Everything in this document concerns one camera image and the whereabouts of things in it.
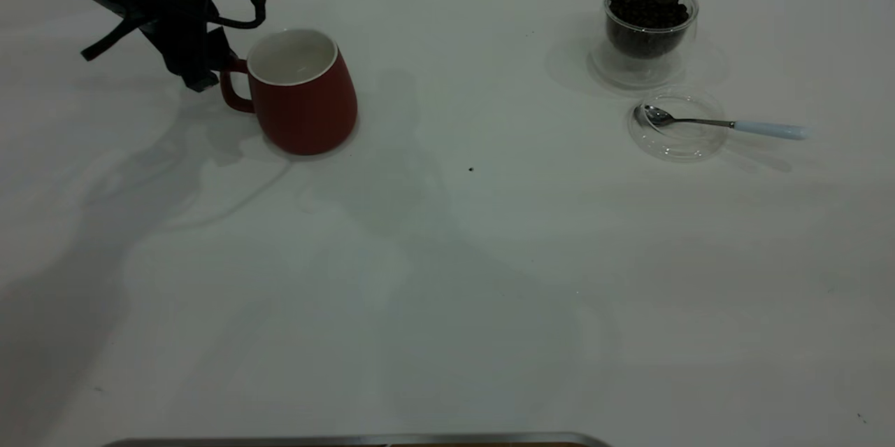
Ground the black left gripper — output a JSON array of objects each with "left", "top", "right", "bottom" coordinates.
[{"left": 138, "top": 0, "right": 263, "bottom": 93}]

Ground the red ceramic mug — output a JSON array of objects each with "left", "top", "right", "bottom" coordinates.
[{"left": 220, "top": 28, "right": 359, "bottom": 156}]

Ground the metal spoon pale blue handle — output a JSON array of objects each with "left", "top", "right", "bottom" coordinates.
[{"left": 641, "top": 105, "right": 810, "bottom": 141}]

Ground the dark coffee beans pile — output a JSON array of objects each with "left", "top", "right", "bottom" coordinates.
[{"left": 607, "top": 0, "right": 690, "bottom": 59}]

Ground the clear round glass lid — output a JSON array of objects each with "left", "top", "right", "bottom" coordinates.
[{"left": 627, "top": 88, "right": 729, "bottom": 162}]

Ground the black looped cable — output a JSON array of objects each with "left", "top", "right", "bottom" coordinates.
[{"left": 207, "top": 0, "right": 268, "bottom": 31}]

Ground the grey metal frame edge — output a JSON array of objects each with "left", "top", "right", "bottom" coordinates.
[{"left": 101, "top": 432, "right": 613, "bottom": 447}]

